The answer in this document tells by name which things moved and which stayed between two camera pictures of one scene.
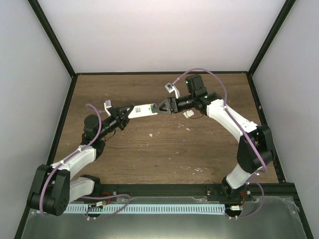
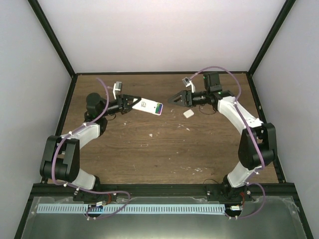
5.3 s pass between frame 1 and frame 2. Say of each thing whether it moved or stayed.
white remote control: moved
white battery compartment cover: stayed
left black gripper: moved
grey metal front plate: stayed
